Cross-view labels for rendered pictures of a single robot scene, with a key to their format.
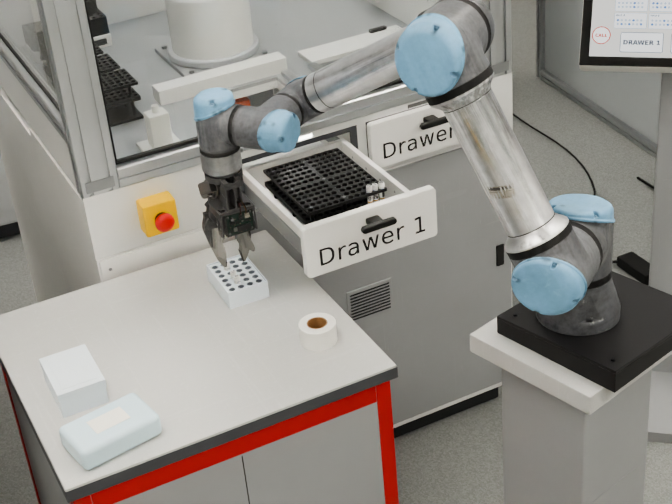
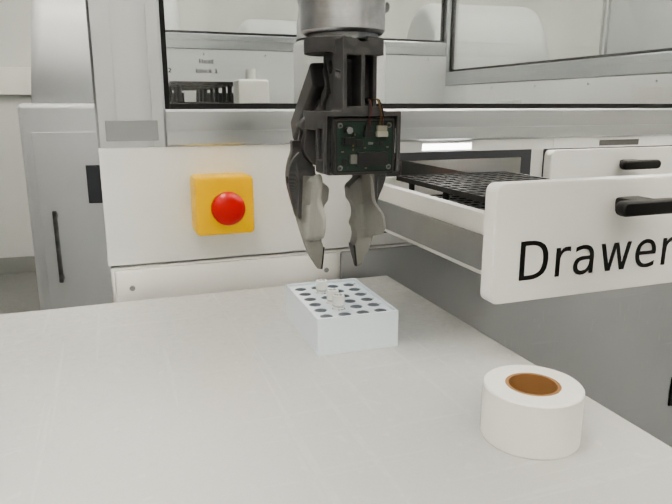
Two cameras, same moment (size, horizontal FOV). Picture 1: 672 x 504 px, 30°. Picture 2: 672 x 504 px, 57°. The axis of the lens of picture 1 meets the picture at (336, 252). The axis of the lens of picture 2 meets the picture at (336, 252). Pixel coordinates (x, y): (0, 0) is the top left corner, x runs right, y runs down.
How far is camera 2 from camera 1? 1.87 m
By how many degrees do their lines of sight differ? 18
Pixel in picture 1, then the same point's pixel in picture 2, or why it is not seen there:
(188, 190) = (278, 183)
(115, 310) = (101, 336)
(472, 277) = (638, 415)
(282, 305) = (425, 360)
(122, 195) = (169, 161)
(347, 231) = (579, 216)
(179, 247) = (252, 277)
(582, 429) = not seen: outside the picture
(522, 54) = not seen: hidden behind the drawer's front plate
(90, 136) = (125, 36)
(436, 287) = not seen: hidden behind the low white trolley
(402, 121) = (593, 157)
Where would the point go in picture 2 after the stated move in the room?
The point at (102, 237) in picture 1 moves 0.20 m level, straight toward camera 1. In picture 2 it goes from (125, 227) to (84, 269)
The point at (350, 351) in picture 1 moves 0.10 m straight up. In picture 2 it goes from (632, 472) to (650, 328)
